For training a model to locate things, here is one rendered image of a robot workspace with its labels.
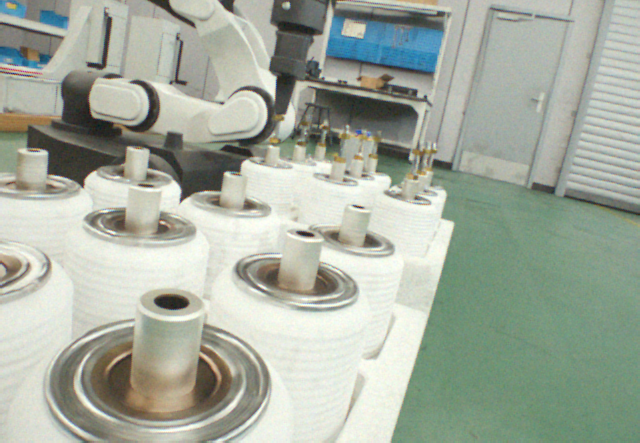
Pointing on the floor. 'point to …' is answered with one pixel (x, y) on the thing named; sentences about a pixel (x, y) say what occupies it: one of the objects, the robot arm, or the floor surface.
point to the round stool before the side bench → (318, 122)
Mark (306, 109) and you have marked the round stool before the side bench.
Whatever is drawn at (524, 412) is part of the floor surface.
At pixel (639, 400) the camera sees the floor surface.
